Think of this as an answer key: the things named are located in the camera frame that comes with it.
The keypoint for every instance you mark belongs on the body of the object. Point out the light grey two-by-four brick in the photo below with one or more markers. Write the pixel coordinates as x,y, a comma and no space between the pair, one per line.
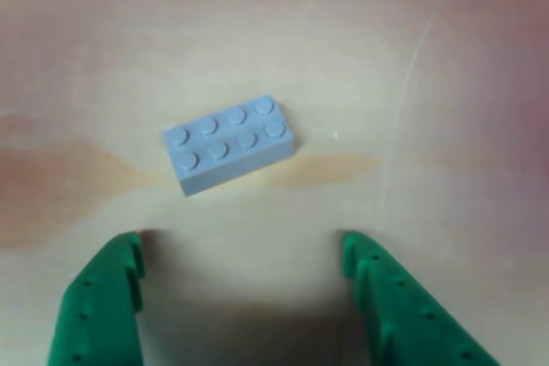
227,147

